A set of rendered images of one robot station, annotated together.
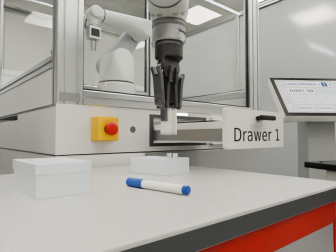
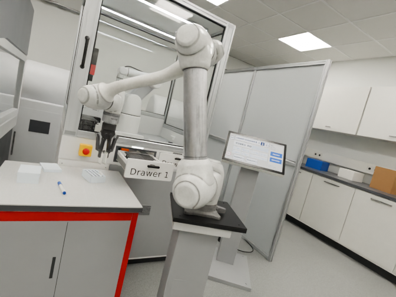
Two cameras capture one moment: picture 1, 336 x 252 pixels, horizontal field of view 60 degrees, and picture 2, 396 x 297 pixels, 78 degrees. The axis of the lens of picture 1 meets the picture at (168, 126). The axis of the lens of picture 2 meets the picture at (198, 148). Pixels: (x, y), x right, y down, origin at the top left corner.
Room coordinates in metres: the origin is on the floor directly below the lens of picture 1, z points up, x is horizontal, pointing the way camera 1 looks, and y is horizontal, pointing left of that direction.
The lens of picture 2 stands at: (-0.49, -0.73, 1.23)
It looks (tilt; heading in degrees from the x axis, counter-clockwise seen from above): 7 degrees down; 9
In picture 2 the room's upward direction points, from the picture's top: 14 degrees clockwise
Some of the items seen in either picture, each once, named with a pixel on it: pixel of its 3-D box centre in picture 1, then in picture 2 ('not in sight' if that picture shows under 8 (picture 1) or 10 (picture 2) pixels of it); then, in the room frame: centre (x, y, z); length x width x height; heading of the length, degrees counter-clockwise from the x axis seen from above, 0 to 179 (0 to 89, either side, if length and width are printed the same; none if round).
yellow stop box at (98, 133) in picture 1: (105, 128); (85, 150); (0.88, 0.19, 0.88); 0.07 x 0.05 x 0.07; 130
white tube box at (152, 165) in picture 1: (159, 165); (93, 175); (0.74, 0.02, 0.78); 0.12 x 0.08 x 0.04; 56
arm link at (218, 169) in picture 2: not in sight; (207, 179); (0.71, -0.61, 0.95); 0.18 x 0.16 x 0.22; 173
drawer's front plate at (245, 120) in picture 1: (255, 129); (150, 170); (0.86, -0.26, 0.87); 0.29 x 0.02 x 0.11; 130
